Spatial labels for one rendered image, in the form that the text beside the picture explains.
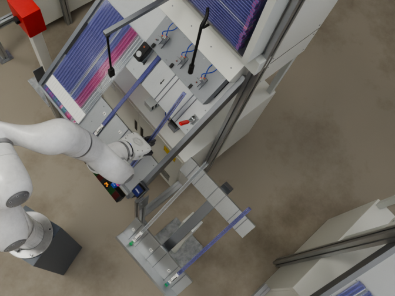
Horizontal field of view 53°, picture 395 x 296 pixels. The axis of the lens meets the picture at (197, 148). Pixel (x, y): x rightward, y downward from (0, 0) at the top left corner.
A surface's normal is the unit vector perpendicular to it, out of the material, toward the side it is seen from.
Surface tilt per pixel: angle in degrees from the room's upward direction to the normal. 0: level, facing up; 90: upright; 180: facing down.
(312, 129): 0
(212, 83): 42
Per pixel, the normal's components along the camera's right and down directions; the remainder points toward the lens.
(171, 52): -0.39, 0.12
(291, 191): 0.15, -0.35
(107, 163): 0.39, 0.32
